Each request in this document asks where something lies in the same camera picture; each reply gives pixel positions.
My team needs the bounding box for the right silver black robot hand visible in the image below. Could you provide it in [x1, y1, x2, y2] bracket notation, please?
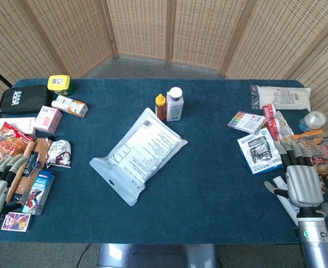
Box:
[264, 138, 325, 209]

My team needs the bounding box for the large white blue-print bag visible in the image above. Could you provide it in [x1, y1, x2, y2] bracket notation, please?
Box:
[89, 107, 189, 207]

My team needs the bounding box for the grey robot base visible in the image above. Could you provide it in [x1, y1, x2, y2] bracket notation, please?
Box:
[97, 243, 219, 268]

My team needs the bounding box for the colourful candy bag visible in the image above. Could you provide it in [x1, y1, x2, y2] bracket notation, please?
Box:
[290, 129, 328, 171]

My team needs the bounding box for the red snack bag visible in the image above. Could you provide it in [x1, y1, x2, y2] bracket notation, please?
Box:
[0, 121, 37, 163]

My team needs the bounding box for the clear plastic snack packet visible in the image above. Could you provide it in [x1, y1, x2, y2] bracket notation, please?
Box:
[275, 110, 295, 141]

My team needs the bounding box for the black white snack pouch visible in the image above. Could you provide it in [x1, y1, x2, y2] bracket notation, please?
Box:
[45, 139, 73, 169]

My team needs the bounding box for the white noodle bag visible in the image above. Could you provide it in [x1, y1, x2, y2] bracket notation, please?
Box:
[250, 84, 312, 112]

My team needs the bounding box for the purple card box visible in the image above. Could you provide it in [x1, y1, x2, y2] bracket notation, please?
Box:
[1, 212, 32, 233]

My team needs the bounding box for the blue red toothpaste box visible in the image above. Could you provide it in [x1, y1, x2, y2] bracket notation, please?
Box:
[21, 170, 56, 216]

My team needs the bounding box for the blue white calculator box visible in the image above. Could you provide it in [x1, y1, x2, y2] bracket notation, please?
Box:
[237, 128, 283, 175]

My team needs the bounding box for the brown rolling pin package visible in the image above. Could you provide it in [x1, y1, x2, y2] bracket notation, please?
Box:
[5, 137, 54, 204]

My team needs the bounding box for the clear jar with white lid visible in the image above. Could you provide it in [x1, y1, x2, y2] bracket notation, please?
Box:
[298, 111, 327, 133]

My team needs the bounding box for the red white packet strip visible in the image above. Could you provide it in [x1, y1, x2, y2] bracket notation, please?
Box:
[262, 103, 282, 142]

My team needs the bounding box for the flat white box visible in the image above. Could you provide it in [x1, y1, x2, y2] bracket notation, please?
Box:
[0, 117, 37, 137]

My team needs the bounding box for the colour marker pack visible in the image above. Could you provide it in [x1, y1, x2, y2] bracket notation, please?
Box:
[226, 110, 268, 135]

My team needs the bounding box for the pink box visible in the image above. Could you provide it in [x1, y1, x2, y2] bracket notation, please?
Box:
[33, 105, 63, 134]

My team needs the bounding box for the black zip case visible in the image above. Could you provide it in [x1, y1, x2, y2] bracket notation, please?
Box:
[0, 84, 52, 116]

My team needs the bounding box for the blue table cloth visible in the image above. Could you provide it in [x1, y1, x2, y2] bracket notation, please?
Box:
[0, 78, 328, 246]

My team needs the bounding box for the orange juice carton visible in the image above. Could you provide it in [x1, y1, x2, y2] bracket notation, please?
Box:
[51, 94, 89, 119]

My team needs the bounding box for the green container with yellow lid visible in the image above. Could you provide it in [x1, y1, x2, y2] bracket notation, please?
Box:
[46, 74, 74, 97]

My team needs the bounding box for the white bottle with blue cap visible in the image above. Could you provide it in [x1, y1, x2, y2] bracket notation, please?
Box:
[165, 87, 185, 123]

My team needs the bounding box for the honey bottle with yellow cap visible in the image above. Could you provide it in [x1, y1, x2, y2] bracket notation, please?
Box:
[155, 93, 167, 121]

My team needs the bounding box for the rattan folding screen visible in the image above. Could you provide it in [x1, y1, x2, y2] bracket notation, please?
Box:
[0, 0, 328, 146]

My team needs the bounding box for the black floor cable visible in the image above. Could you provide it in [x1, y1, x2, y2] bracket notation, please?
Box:
[76, 243, 91, 262]

